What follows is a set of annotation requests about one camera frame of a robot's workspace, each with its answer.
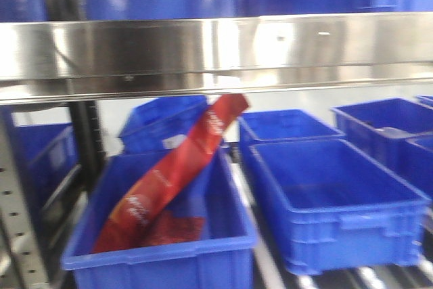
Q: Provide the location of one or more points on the blue bin rear centre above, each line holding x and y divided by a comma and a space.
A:
283, 125

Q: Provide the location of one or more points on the blue bin rear left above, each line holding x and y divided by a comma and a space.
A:
162, 123

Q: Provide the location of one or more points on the red snack bag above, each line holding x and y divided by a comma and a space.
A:
140, 219

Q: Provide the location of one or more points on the blue bin with snack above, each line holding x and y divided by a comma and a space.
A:
221, 258

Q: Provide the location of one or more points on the empty blue bin front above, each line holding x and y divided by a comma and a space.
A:
330, 206

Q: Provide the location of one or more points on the blue bin far left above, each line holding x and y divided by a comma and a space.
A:
47, 151

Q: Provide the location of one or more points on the blue bin rear right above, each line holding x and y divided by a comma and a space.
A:
382, 128

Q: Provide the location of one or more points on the stainless steel shelf rail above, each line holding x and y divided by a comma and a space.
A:
48, 62

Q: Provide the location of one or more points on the perforated metal rack post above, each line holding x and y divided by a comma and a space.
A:
19, 211

